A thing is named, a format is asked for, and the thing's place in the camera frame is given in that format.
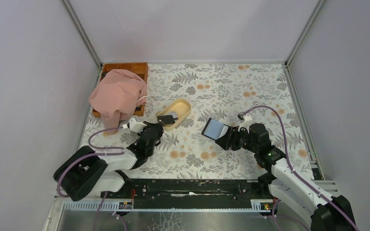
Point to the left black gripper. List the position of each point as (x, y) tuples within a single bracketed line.
[(158, 126)]

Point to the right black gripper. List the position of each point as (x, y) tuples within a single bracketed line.
[(231, 138)]

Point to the black card holder wallet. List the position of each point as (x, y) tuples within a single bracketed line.
[(214, 129)]

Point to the grey striped credit card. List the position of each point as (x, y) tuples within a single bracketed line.
[(168, 119)]

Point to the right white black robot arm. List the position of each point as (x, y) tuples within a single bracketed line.
[(321, 210)]

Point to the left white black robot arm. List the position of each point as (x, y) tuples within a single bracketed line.
[(94, 169)]

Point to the beige oval tray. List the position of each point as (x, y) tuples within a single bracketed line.
[(180, 108)]

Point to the pink cloth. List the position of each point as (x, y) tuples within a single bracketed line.
[(117, 96)]

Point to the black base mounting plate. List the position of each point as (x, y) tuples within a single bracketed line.
[(207, 191)]

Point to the wooden compartment box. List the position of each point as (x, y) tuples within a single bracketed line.
[(141, 69)]

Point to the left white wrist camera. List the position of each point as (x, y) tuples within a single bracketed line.
[(134, 125)]

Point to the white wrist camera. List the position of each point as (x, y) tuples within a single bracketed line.
[(134, 125), (246, 121)]

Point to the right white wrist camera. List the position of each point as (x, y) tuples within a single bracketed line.
[(246, 121)]

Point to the aluminium front rail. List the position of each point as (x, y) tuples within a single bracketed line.
[(171, 206)]

